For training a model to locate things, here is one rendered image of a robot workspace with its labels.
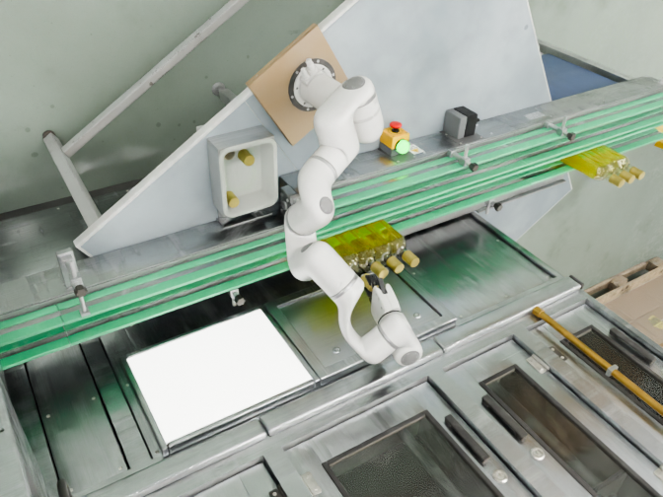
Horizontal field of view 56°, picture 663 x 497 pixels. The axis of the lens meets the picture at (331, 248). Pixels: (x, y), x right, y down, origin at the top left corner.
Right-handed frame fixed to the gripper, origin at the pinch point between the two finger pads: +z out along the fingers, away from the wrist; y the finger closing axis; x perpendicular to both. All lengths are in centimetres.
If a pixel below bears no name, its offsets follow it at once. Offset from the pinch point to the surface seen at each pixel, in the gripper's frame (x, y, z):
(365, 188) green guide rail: -7.4, 13.2, 29.5
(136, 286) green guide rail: 63, 3, 12
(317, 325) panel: 15.4, -13.1, 1.1
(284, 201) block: 18.0, 11.7, 30.3
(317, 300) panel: 12.4, -13.1, 11.8
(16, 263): 101, -16, 56
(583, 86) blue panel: -124, 14, 85
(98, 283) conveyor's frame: 72, 5, 13
